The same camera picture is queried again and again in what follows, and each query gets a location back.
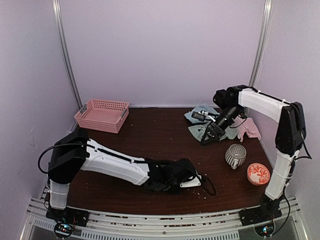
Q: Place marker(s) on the grey striped ceramic mug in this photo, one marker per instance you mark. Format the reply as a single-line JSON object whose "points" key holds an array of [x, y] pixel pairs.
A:
{"points": [[235, 156]]}

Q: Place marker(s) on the right aluminium frame post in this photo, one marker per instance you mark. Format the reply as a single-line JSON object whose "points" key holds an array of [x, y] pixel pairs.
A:
{"points": [[262, 42]]}

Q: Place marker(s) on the pink perforated plastic basket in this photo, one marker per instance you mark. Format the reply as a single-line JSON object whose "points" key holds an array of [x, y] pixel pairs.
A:
{"points": [[103, 115]]}

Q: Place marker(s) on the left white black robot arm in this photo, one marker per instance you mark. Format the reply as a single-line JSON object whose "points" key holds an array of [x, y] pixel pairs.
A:
{"points": [[77, 152]]}

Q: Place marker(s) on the pale green terry towel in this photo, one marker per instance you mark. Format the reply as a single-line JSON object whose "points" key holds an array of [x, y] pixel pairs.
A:
{"points": [[198, 131]]}

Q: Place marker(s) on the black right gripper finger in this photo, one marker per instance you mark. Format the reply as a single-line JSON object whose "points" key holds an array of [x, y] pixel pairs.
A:
{"points": [[207, 142], [206, 138]]}

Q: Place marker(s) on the pink cloth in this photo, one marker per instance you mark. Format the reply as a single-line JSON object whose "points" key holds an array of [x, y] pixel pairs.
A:
{"points": [[246, 127]]}

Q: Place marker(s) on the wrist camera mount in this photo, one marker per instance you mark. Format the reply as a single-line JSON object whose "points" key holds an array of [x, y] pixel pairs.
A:
{"points": [[195, 182], [203, 116]]}

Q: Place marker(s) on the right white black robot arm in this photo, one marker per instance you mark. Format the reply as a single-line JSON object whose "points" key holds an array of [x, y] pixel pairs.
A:
{"points": [[289, 137]]}

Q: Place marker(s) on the left aluminium frame post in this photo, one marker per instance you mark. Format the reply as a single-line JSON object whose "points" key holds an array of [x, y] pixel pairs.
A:
{"points": [[65, 53]]}

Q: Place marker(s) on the light blue terry towel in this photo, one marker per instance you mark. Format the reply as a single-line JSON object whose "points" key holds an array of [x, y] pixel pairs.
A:
{"points": [[199, 108]]}

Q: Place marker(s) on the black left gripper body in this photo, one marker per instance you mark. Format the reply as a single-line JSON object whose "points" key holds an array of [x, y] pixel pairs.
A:
{"points": [[170, 186]]}

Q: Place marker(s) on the front aluminium rail base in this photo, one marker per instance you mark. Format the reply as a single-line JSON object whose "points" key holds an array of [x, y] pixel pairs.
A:
{"points": [[221, 225]]}

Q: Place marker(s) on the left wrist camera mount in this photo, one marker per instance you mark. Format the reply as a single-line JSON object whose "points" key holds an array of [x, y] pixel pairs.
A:
{"points": [[195, 182]]}

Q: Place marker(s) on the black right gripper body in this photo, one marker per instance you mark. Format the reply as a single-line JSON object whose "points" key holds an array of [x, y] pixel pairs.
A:
{"points": [[217, 128]]}

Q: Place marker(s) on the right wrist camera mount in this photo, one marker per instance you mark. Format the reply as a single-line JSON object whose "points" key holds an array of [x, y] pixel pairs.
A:
{"points": [[203, 116]]}

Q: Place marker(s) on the orange patterned ceramic bowl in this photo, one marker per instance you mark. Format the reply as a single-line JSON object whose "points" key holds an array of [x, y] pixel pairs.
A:
{"points": [[258, 174]]}

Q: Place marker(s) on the aluminium frame post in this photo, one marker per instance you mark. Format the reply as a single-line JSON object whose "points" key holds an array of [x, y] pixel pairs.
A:
{"points": [[65, 53], [262, 42]]}

